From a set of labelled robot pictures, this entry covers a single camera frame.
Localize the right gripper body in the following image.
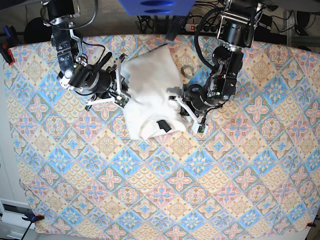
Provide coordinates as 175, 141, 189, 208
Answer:
86, 52, 117, 99

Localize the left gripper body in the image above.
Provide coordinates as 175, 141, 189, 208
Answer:
183, 84, 217, 117

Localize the black strap under mount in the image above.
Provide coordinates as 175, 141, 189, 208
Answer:
166, 15, 185, 41

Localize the blue clamp top left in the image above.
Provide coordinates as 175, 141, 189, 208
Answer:
0, 25, 15, 66

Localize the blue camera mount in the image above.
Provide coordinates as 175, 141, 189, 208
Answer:
119, 0, 196, 16

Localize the black round stool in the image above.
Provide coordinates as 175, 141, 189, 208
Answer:
23, 17, 52, 44

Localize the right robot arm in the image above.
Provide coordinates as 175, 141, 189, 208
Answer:
40, 0, 131, 111

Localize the black power strip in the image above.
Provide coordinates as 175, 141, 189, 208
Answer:
185, 22, 223, 35

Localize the white printed T-shirt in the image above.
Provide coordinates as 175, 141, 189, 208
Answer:
121, 45, 192, 140

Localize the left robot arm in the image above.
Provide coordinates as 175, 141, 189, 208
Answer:
180, 0, 263, 117

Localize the white cabinet left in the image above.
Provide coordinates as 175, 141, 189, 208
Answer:
0, 58, 30, 238

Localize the blue clamp bottom left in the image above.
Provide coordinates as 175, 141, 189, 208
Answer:
21, 214, 45, 236

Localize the blue clamp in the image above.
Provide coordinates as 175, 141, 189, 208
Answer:
21, 214, 45, 236
0, 25, 15, 66

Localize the patterned tile tablecloth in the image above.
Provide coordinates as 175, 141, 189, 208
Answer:
3, 42, 320, 240

